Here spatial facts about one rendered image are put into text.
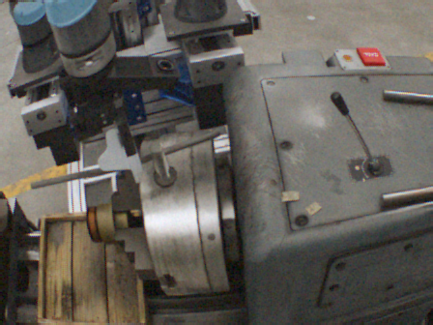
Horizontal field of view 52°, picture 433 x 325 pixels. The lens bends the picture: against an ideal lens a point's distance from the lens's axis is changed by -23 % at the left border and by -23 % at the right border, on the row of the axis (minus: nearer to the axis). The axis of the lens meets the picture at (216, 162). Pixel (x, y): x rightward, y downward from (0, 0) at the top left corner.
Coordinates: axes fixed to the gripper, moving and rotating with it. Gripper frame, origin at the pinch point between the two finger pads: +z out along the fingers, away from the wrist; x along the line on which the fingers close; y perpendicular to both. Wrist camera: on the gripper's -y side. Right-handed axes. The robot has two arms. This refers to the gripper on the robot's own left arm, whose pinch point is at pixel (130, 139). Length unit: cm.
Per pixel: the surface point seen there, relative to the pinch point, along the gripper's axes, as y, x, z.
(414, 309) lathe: -51, 39, 54
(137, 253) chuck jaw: 6.4, 6.6, 23.9
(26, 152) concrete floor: 72, -141, 159
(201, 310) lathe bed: 0, 14, 50
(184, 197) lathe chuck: -5.1, 4.6, 13.1
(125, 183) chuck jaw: 4.1, -6.8, 21.0
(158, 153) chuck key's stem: -3.4, 1.0, 4.3
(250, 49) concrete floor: -79, -164, 170
